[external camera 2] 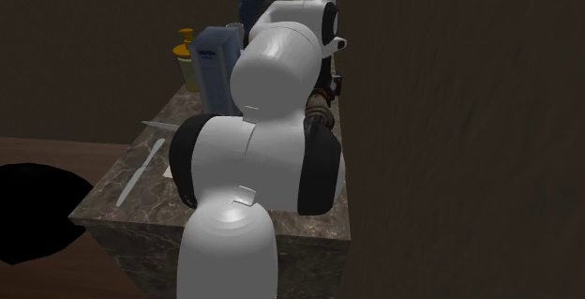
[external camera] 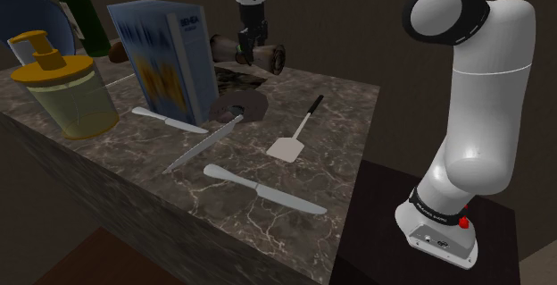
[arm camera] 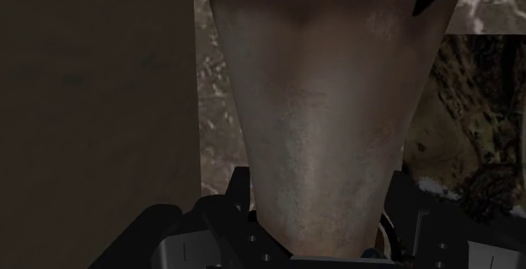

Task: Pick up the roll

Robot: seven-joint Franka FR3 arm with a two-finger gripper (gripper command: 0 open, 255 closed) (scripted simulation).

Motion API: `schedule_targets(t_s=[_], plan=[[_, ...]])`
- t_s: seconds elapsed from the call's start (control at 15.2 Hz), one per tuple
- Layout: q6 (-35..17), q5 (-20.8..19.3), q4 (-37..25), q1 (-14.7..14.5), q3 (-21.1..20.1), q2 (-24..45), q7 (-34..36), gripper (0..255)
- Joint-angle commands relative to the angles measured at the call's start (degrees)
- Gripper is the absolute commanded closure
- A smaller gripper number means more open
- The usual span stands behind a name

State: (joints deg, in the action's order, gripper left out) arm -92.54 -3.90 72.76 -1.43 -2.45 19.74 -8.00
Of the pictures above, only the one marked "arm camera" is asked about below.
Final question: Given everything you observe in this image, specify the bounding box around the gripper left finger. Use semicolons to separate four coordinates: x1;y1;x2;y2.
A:
88;165;293;269

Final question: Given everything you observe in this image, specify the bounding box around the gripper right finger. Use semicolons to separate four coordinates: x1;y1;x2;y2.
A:
379;170;526;269

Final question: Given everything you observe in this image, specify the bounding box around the pale grey tapered cup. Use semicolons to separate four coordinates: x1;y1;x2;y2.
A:
207;0;464;260

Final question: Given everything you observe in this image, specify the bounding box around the mottled brown black block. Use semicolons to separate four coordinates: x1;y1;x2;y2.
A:
401;33;526;225

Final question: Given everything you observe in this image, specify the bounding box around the plain dark brown panel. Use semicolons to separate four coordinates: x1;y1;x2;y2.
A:
0;0;203;269

